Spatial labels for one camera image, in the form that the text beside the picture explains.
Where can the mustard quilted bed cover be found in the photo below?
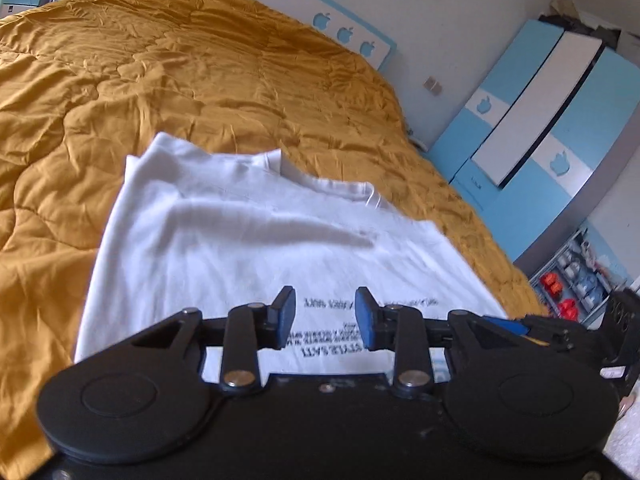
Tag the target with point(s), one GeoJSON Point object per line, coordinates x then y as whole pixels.
{"type": "Point", "coordinates": [150, 60]}

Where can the white printed sweatshirt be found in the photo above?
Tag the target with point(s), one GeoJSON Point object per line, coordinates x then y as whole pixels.
{"type": "Point", "coordinates": [225, 240]}

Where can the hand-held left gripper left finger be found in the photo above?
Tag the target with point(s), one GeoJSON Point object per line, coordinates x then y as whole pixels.
{"type": "Point", "coordinates": [285, 317]}

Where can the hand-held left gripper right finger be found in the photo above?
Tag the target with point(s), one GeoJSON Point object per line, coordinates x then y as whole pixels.
{"type": "Point", "coordinates": [364, 317]}

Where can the white blue headboard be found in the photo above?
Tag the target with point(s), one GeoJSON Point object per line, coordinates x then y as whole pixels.
{"type": "Point", "coordinates": [345, 30]}

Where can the wall switch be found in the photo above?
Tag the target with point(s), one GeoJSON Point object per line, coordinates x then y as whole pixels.
{"type": "Point", "coordinates": [433, 86]}

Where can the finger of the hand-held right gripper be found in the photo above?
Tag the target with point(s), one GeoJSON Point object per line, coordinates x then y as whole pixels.
{"type": "Point", "coordinates": [507, 325]}

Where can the white bedside item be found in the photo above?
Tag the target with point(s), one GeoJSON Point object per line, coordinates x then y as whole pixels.
{"type": "Point", "coordinates": [417, 140]}

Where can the blue white wardrobe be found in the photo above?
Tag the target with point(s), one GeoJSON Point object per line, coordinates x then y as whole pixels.
{"type": "Point", "coordinates": [540, 120]}

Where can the grey toy shelf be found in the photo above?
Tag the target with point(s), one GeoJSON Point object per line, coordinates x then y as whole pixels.
{"type": "Point", "coordinates": [575, 285]}

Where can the clutter on wardrobe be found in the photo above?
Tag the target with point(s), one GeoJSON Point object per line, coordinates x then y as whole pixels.
{"type": "Point", "coordinates": [575, 17]}

